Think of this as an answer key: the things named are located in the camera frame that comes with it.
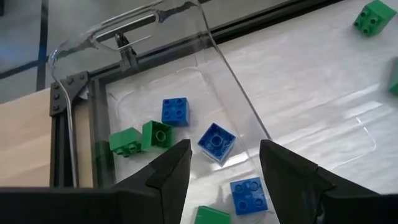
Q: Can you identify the clear plastic bin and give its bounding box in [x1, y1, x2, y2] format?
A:
[47, 0, 275, 224]

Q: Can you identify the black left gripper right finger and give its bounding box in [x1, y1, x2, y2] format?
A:
[259, 139, 381, 224]

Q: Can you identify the small green toy brick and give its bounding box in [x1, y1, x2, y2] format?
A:
[353, 0, 398, 37]
[193, 205, 232, 224]
[108, 126, 144, 158]
[141, 119, 175, 151]

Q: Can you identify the wooden table side board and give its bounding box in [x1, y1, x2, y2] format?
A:
[0, 88, 96, 189]

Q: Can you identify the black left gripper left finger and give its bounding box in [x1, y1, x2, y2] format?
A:
[111, 138, 193, 224]

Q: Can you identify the small blue toy brick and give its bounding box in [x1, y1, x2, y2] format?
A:
[160, 96, 191, 128]
[197, 122, 237, 165]
[229, 177, 269, 217]

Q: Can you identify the large green toy brick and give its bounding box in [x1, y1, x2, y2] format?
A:
[387, 57, 398, 96]

